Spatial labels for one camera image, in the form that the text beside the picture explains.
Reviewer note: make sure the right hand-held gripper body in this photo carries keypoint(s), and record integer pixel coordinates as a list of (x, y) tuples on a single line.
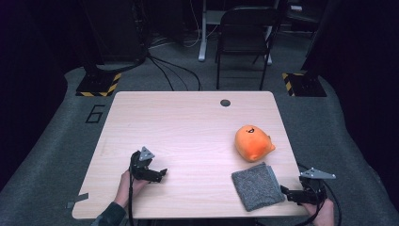
[(313, 193)]

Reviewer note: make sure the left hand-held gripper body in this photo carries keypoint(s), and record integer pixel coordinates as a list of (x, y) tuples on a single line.
[(139, 169)]

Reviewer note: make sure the grey towel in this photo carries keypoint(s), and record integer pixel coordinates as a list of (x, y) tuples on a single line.
[(257, 186)]

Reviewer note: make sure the orange plush toy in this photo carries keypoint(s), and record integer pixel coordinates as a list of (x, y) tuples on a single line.
[(252, 144)]

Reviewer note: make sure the person's right hand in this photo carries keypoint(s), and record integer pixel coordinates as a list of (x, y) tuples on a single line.
[(323, 215)]

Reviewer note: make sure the person's left hand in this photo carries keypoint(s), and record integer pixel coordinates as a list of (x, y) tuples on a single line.
[(127, 191)]

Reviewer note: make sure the grey tape strip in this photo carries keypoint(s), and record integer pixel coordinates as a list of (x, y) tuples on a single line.
[(80, 197)]

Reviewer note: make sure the black yellow striped stand base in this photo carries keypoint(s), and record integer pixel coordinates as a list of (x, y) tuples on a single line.
[(307, 86), (97, 84)]

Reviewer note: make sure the black folding chair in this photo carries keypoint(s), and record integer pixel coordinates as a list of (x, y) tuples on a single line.
[(244, 19)]

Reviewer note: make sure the white desk frame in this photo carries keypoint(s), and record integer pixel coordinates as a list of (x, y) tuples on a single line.
[(203, 47)]

